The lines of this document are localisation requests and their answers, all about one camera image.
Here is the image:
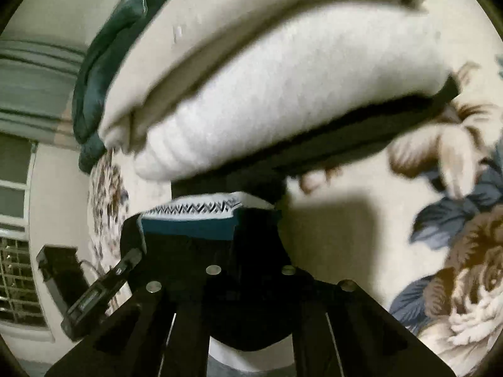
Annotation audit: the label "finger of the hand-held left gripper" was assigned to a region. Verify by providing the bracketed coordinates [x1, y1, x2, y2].
[61, 248, 143, 341]

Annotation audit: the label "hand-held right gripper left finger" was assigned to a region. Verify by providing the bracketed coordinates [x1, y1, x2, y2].
[44, 265, 226, 377]

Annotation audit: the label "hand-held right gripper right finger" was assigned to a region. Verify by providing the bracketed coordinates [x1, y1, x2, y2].
[279, 265, 457, 377]

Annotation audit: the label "striped knit sweater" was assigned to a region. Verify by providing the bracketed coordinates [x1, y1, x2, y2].
[120, 192, 295, 377]

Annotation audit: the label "window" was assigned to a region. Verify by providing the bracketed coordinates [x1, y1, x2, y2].
[0, 134, 53, 332]

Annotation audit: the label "floral bed quilt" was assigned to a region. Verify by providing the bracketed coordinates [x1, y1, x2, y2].
[87, 39, 503, 377]

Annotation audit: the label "grey striped curtains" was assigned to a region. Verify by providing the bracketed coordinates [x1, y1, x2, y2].
[0, 35, 89, 150]

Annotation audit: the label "dark green blanket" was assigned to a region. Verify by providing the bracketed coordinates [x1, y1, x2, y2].
[72, 0, 189, 174]

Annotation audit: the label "folded white garment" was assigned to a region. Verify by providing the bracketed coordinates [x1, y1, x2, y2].
[134, 2, 458, 182]

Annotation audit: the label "folded beige garment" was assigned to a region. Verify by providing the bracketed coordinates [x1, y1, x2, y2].
[98, 0, 449, 155]

